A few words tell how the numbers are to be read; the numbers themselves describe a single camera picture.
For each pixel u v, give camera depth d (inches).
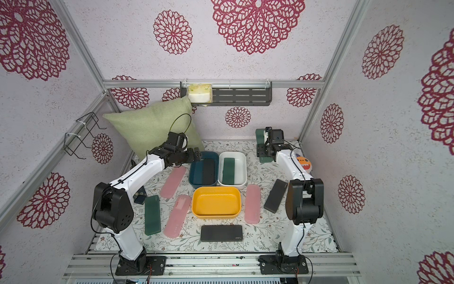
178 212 35.4
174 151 27.2
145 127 33.5
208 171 40.6
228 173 41.0
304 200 19.7
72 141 28.6
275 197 37.1
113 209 18.7
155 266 28.8
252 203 36.2
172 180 39.4
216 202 36.3
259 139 38.2
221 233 32.7
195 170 41.3
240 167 41.8
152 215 34.5
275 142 28.7
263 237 32.1
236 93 37.0
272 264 28.8
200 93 35.3
